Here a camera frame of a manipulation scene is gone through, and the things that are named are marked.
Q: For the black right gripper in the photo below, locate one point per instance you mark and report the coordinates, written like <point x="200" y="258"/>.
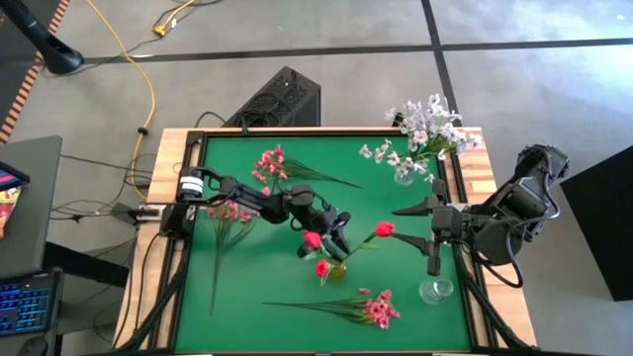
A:
<point x="452" y="225"/>

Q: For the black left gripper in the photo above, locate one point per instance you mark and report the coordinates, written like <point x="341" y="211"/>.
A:
<point x="316" y="212"/>

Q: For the red artificial tulip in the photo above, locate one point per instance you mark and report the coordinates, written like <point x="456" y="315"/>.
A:
<point x="312" y="239"/>
<point x="322" y="268"/>
<point x="385" y="229"/>

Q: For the white artificial flower bunch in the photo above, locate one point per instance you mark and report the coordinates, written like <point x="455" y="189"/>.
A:
<point x="393" y="158"/>
<point x="457" y="136"/>
<point x="420" y="116"/>

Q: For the pink artificial flower bunch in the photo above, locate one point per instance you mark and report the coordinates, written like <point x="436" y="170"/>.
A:
<point x="378" y="311"/>
<point x="274" y="159"/>
<point x="232" y="212"/>

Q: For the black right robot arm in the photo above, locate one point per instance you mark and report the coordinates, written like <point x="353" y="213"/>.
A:
<point x="514" y="212"/>

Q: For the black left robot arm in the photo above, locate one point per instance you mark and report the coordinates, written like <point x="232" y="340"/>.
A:
<point x="247" y="198"/>

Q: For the yellow embossed glass vase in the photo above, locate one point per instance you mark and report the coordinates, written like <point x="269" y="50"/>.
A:
<point x="338" y="273"/>

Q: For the clear ribbed glass vase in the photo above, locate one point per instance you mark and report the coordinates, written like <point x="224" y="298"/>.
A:
<point x="403" y="179"/>

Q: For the clear smooth glass vase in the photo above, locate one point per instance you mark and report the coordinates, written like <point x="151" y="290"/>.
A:
<point x="435" y="294"/>

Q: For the green table mat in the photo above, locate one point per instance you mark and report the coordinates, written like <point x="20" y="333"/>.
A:
<point x="277" y="296"/>

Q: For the black computer tower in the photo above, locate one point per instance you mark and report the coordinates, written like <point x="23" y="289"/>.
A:
<point x="282" y="99"/>

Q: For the black cabinet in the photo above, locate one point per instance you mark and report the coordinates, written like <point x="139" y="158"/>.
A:
<point x="603" y="222"/>

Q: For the grey power adapter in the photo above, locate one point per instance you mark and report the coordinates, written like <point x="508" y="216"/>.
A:
<point x="143" y="213"/>

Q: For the dark grey side desk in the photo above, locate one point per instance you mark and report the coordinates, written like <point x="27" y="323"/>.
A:
<point x="34" y="207"/>

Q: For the backlit laptop keyboard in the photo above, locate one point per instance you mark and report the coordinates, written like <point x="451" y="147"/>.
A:
<point x="25" y="306"/>

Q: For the black computer mouse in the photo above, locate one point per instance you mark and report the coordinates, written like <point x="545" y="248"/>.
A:
<point x="32" y="347"/>

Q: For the colourful snack bag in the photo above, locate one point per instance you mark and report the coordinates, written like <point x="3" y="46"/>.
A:
<point x="7" y="207"/>

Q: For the tablet with pink screen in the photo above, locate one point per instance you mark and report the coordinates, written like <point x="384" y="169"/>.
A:
<point x="10" y="178"/>

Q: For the black floor stand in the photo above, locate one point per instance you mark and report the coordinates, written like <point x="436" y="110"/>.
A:
<point x="59" y="57"/>

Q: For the dark mat with orange stripes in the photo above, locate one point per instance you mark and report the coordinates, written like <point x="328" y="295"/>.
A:
<point x="12" y="99"/>

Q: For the black aluminium table frame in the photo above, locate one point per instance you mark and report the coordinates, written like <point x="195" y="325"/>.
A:
<point x="316" y="132"/>

